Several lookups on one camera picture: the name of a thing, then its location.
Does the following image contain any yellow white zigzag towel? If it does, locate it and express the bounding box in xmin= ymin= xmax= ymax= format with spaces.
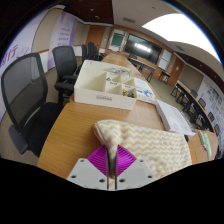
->
xmin=92 ymin=119 xmax=193 ymax=181

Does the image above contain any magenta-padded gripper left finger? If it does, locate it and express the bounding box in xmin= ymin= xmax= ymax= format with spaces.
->
xmin=65 ymin=144 xmax=110 ymax=191

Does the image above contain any long side table row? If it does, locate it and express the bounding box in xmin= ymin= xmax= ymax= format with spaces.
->
xmin=170 ymin=81 xmax=214 ymax=133

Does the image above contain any group of black office chairs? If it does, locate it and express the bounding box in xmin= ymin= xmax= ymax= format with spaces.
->
xmin=80 ymin=41 xmax=104 ymax=63

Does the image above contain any small dark side desk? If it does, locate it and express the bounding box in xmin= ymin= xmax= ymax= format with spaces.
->
xmin=158 ymin=70 xmax=171 ymax=84

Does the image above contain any white printed paper sheet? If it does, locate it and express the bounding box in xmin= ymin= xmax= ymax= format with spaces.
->
xmin=133 ymin=77 xmax=155 ymax=96

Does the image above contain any large black wall screen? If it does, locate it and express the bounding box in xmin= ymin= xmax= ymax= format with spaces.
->
xmin=123 ymin=33 xmax=163 ymax=65

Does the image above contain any small white blue box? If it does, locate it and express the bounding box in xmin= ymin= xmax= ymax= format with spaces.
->
xmin=136 ymin=89 xmax=157 ymax=105

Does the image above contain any white compartment organizer box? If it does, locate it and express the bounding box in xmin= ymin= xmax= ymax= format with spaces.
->
xmin=73 ymin=59 xmax=138 ymax=111

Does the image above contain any bright ceiling light panel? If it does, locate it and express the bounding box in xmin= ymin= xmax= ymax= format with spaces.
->
xmin=142 ymin=13 xmax=223 ymax=64

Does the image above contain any brown wooden door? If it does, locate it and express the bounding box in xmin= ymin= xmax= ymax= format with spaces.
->
xmin=167 ymin=57 xmax=185 ymax=88
xmin=87 ymin=24 xmax=107 ymax=54

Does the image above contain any dark-legged front desk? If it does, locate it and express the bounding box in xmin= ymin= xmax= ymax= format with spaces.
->
xmin=128 ymin=57 xmax=156 ymax=83

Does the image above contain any green wall whiteboard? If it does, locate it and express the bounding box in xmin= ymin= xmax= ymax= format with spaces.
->
xmin=109 ymin=28 xmax=127 ymax=53

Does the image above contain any group of side chairs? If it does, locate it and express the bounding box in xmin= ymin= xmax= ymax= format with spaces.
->
xmin=188 ymin=88 xmax=224 ymax=134

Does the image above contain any white wall whiteboard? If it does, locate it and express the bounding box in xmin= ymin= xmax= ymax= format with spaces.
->
xmin=157 ymin=49 xmax=173 ymax=72

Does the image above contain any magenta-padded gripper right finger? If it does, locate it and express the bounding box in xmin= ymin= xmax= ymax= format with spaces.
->
xmin=114 ymin=144 xmax=158 ymax=191

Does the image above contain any white book with dark stripe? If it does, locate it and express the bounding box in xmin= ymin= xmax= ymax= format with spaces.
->
xmin=155 ymin=98 xmax=197 ymax=137

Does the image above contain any black mesh office chair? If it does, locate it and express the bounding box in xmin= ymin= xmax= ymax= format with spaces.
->
xmin=0 ymin=52 xmax=64 ymax=158
xmin=51 ymin=45 xmax=83 ymax=106

